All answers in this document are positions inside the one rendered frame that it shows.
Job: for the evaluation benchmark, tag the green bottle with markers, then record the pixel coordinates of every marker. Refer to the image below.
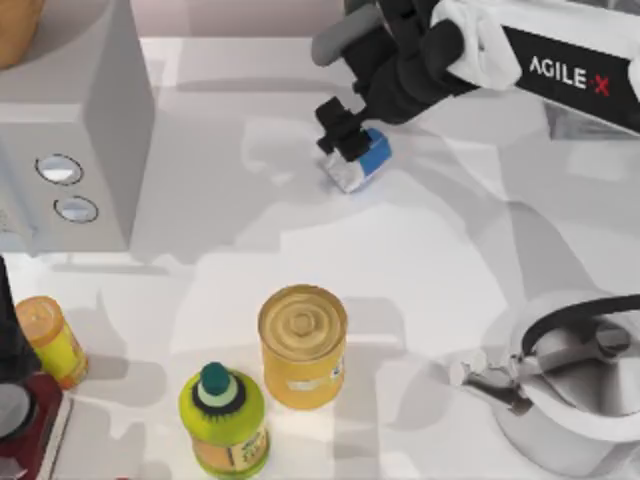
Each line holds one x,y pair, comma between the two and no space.
225,425

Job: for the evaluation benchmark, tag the blue and silver carton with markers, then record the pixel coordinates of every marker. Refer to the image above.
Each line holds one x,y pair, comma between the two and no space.
376,152

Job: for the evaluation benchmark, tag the orange and yellow bottle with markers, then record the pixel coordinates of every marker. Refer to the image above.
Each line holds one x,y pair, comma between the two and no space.
52,342

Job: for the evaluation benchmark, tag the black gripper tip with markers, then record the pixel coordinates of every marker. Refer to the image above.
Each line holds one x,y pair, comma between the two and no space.
12,340

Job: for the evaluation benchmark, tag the large microwave knob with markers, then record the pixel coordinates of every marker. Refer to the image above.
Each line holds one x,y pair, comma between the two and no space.
59,168

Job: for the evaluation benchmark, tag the pale microwave oven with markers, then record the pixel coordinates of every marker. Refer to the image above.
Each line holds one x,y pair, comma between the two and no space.
85,140

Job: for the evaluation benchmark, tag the yellow can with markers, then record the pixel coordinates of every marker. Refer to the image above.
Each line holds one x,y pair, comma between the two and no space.
302,350

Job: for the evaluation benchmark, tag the small microwave knob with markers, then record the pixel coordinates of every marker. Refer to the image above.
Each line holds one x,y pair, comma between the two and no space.
76,208

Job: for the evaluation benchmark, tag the brown bread loaf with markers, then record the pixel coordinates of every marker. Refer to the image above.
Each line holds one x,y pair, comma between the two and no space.
16,30

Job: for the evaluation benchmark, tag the pale grey rounded box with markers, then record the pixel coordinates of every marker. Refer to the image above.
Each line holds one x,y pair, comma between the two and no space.
336,36

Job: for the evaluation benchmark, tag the dark red book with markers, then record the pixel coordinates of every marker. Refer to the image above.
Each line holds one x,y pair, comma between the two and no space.
42,430

